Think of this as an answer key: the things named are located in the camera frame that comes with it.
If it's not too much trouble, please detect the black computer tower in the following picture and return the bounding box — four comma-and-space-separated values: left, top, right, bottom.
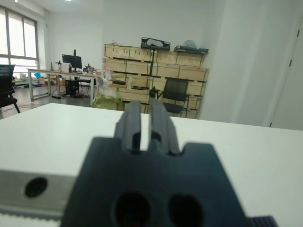
65, 79, 80, 97

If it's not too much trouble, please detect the open black case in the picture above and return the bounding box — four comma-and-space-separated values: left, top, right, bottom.
141, 36, 171, 51

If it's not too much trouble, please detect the black mesh office chair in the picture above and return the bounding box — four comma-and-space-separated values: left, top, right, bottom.
151, 78, 191, 114

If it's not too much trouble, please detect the large office window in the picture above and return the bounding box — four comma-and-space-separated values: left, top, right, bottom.
0, 4, 45, 71

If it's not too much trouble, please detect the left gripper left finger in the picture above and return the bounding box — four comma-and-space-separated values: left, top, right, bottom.
62, 101, 154, 227

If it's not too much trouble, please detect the black floor stand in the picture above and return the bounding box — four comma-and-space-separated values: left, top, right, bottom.
148, 48, 158, 105

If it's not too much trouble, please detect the pink white package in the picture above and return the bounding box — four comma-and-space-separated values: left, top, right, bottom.
103, 64, 112, 80

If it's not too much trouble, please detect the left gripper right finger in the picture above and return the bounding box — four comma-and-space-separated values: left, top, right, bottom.
149, 98, 248, 227

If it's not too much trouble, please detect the dark desk device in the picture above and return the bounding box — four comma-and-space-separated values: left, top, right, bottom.
82, 63, 96, 74

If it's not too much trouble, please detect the green plastic bag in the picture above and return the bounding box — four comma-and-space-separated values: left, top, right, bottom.
91, 76, 122, 111

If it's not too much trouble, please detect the flat black case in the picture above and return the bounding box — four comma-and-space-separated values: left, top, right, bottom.
174, 44, 209, 54

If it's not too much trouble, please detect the long wooden-top desk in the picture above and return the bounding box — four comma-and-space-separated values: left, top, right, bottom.
26, 68, 103, 103

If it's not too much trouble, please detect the black computer monitor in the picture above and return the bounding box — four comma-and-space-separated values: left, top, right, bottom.
62, 49, 83, 73

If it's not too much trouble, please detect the light wooden crate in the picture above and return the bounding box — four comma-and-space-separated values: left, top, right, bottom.
188, 80, 208, 96
117, 87, 151, 105
176, 52, 205, 68
125, 60, 152, 76
104, 44, 131, 60
156, 62, 181, 79
155, 50, 178, 64
179, 65, 209, 82
129, 46, 155, 62
103, 58, 127, 73

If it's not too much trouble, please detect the white door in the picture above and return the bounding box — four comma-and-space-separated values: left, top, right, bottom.
269, 22, 303, 131

